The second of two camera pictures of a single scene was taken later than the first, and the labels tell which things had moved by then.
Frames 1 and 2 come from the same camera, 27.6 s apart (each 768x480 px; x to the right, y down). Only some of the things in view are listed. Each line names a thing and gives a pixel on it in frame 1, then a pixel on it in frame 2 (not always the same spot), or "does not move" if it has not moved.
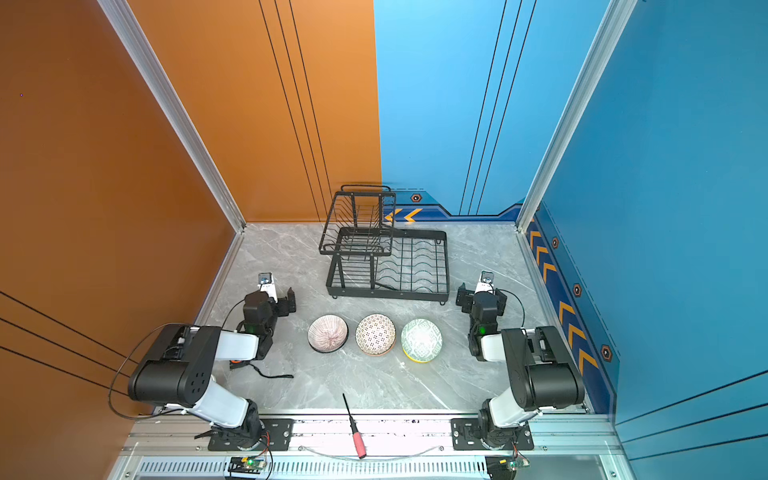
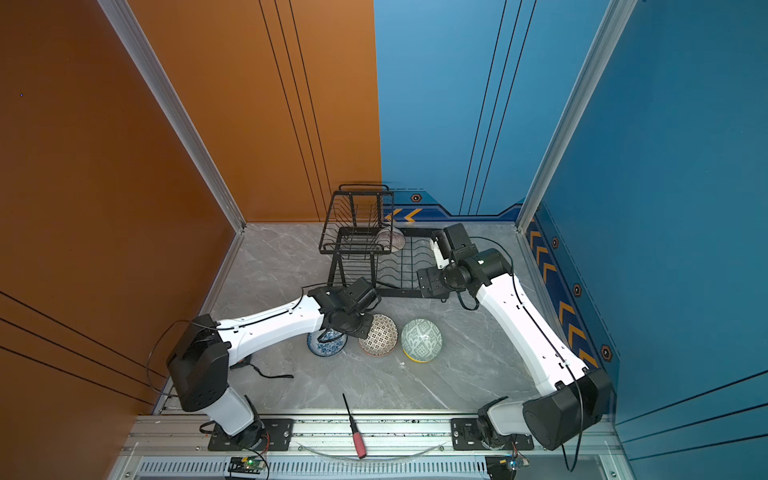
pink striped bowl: x=327 y=332 to x=390 y=239
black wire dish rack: x=370 y=257 does not move
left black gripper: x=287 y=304 to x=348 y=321
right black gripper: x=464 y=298 to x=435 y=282
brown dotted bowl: x=375 y=334 does not move
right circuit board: x=503 y=467 does not move
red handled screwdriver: x=357 y=437 does not move
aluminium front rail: x=179 y=448 does not move
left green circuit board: x=247 y=464 does not move
